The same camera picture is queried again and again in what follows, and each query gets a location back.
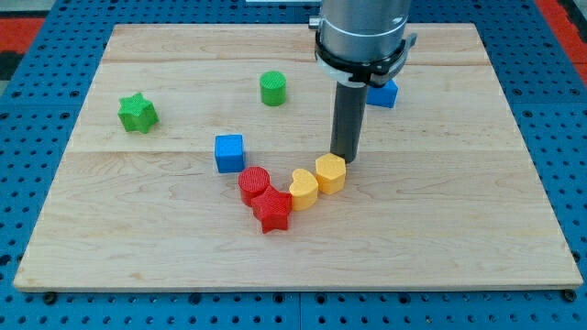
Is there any blue block behind arm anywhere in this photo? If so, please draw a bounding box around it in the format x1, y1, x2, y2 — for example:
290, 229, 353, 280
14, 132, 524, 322
366, 80, 399, 108

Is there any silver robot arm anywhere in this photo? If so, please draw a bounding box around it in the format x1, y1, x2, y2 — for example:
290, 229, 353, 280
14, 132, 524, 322
315, 0, 416, 88

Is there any blue cube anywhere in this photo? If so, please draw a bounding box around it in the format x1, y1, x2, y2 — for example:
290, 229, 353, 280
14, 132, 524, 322
215, 134, 245, 173

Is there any wooden board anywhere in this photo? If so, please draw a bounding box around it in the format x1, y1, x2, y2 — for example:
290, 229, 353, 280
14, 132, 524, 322
14, 24, 583, 292

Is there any yellow heart block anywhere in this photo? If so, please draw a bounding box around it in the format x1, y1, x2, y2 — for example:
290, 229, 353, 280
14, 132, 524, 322
289, 169, 318, 211

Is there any yellow hexagon block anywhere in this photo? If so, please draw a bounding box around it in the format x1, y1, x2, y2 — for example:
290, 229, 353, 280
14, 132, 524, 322
316, 153, 347, 194

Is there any red cylinder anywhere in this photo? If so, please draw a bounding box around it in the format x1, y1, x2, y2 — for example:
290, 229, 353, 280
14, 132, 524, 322
238, 166, 271, 207

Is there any red star block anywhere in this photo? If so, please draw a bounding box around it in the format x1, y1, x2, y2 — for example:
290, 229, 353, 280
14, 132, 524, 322
251, 185, 292, 234

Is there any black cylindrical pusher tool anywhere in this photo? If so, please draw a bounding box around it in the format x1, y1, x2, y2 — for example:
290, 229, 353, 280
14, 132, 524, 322
330, 82, 369, 163

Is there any green cylinder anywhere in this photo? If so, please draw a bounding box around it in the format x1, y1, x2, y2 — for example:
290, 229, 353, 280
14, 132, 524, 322
260, 71, 287, 106

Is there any green star block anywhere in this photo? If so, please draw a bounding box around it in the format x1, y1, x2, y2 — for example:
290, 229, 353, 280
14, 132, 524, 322
117, 93, 159, 134

